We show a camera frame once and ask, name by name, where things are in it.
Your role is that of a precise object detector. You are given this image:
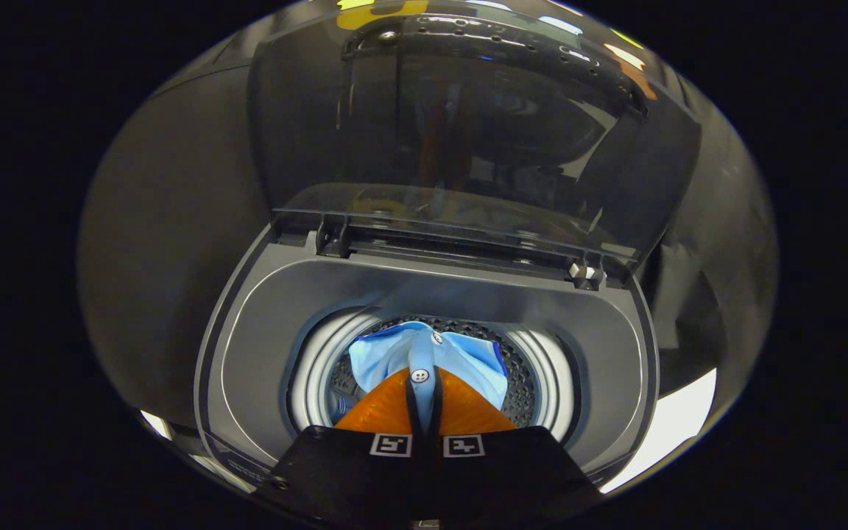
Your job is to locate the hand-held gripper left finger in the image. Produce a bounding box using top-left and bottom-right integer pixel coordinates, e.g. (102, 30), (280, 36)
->
(262, 368), (428, 527)

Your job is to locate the dark washing machine lid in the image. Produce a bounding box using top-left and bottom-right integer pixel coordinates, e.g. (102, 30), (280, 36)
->
(247, 11), (703, 272)

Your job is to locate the light blue polo shirt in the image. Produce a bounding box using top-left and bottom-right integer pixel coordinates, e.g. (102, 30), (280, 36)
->
(336, 321), (509, 426)

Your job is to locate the grey washing machine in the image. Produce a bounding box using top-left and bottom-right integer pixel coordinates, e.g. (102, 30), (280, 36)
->
(194, 221), (660, 503)

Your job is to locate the white flat board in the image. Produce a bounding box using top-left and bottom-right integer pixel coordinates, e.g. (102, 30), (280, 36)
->
(601, 368), (718, 494)

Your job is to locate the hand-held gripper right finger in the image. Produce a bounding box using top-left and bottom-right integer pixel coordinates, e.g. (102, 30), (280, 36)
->
(431, 367), (603, 527)

